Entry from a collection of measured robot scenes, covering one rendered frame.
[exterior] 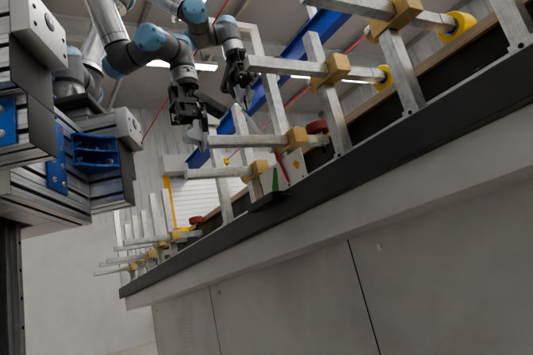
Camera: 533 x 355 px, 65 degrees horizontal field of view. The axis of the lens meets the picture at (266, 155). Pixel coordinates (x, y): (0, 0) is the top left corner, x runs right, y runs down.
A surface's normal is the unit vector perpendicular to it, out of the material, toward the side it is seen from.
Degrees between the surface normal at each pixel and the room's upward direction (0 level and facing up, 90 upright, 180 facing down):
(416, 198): 90
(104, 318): 90
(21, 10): 90
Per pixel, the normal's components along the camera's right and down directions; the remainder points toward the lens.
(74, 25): 0.48, -0.37
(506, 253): -0.85, 0.03
